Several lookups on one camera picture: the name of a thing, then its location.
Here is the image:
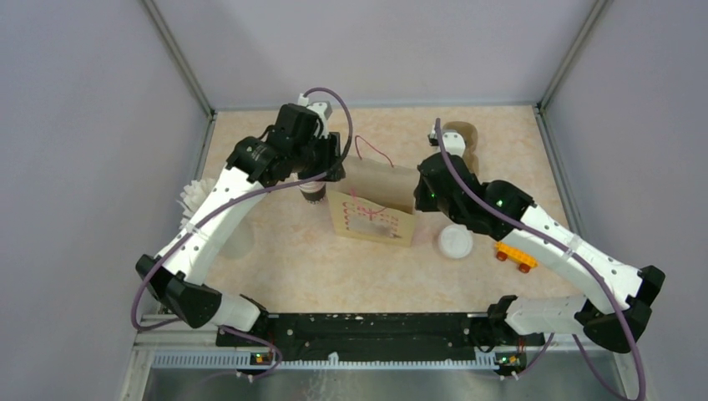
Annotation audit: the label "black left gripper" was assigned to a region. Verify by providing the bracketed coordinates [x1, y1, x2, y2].
[291, 130, 346, 181]

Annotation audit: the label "cream Cakes paper bag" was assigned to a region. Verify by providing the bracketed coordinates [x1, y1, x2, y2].
[326, 135, 419, 247]

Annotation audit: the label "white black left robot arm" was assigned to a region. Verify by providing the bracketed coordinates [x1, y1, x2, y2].
[136, 98, 344, 346]

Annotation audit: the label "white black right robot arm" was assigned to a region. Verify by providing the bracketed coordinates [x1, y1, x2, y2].
[414, 153, 665, 353]

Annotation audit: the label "stack of white paper cups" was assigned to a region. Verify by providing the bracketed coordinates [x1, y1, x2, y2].
[298, 179, 326, 204]

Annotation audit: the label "bundle of white paper straws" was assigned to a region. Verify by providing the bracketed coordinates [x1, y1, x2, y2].
[176, 178, 216, 229]

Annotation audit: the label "brown pulp cup carrier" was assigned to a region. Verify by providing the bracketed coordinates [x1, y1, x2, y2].
[442, 121, 479, 175]

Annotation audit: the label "stack of translucent lids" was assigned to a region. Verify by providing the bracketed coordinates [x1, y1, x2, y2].
[437, 225, 473, 260]

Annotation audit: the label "yellow toy car red wheels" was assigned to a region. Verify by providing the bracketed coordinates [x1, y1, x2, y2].
[495, 241, 539, 274]

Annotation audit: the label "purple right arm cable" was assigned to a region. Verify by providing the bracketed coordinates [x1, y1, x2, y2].
[433, 117, 647, 401]

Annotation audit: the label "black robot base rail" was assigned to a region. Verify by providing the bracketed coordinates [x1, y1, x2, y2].
[249, 312, 546, 363]

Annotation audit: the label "grey slotted cable duct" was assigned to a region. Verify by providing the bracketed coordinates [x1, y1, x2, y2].
[151, 351, 498, 371]

